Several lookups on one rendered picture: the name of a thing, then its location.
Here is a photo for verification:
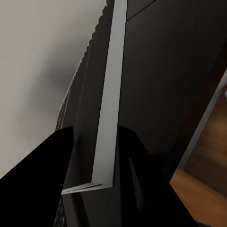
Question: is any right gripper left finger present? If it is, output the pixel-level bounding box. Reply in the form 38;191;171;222
0;126;75;227

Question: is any notebook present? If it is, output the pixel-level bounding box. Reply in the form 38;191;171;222
55;0;129;195

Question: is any keyboard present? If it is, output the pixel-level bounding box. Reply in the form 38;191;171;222
53;193;81;227

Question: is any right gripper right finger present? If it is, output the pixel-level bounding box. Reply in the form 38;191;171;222
118;126;198;227

